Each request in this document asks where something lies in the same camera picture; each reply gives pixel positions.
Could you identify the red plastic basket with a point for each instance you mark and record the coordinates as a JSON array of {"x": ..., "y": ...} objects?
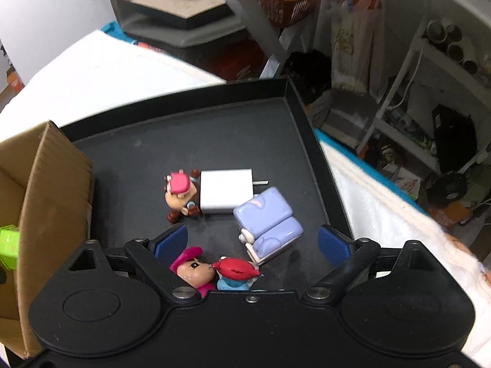
[{"x": 287, "y": 2}]

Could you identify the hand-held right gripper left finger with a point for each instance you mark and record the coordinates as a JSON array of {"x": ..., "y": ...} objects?
[{"x": 173, "y": 242}]

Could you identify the small black fan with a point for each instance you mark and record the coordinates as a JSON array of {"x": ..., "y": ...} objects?
[{"x": 447, "y": 189}]

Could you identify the brown figure with pink hat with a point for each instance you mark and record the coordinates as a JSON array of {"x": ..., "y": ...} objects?
[{"x": 180, "y": 195}]

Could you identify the orange carton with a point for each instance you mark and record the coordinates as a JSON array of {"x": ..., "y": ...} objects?
[{"x": 15, "y": 80}]

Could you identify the blue figure with red hat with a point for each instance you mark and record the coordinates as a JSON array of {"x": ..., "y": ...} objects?
[{"x": 234, "y": 272}]

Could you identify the cardboard box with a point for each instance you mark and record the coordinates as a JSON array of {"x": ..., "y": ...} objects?
[{"x": 42, "y": 199}]

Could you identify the purple toy sofa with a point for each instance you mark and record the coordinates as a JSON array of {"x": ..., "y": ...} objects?
[{"x": 266, "y": 222}]

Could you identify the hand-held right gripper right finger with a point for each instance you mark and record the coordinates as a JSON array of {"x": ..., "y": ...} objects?
[{"x": 333, "y": 248}]

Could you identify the white plastic bag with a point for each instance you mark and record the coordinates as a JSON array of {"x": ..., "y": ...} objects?
[{"x": 353, "y": 42}]

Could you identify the magenta dinosaur suit figure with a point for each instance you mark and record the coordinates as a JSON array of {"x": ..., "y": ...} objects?
[{"x": 193, "y": 270}]

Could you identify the black plastic tray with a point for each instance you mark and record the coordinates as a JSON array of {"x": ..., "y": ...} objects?
[{"x": 191, "y": 142}]

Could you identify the grey metal post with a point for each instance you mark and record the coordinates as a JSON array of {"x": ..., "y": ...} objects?
[{"x": 249, "y": 19}]

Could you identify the black framed brown board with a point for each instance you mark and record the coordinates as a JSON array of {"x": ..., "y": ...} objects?
[{"x": 176, "y": 5}]

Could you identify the white metal shelf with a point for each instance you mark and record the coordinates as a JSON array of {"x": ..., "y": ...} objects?
[{"x": 418, "y": 84}]

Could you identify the black bag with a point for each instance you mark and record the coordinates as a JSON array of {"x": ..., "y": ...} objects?
[{"x": 308, "y": 73}]

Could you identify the white charger plug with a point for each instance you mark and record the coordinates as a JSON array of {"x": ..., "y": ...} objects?
[{"x": 226, "y": 191}]

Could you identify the green toy cabinet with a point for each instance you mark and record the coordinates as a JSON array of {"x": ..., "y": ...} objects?
[{"x": 8, "y": 247}]

